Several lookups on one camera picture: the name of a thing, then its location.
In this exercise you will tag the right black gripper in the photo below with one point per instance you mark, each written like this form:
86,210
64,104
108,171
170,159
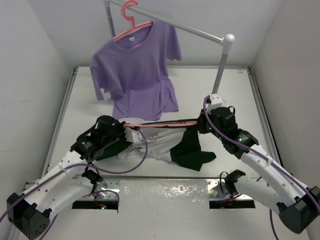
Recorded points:
202,118

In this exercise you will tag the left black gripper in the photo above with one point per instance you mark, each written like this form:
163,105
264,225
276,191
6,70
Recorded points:
120,126

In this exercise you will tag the white and green t-shirt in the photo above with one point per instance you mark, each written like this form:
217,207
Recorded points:
178,145

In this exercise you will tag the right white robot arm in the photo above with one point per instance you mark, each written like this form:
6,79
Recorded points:
296,204

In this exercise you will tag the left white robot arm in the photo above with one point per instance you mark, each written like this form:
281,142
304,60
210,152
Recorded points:
33,210

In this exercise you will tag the purple t-shirt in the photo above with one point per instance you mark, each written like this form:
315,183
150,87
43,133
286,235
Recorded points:
134,71

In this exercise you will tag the pink hanger with purple shirt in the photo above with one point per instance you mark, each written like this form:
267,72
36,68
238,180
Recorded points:
130,22

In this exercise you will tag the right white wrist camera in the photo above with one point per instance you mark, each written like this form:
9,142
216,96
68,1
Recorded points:
214,101

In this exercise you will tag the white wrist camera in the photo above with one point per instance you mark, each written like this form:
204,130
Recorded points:
131,133
214,101

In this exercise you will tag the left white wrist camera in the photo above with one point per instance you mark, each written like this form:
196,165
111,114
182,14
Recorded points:
131,133

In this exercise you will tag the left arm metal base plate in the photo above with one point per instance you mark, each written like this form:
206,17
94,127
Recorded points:
108,190

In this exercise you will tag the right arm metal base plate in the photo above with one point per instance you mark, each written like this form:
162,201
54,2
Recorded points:
215,193

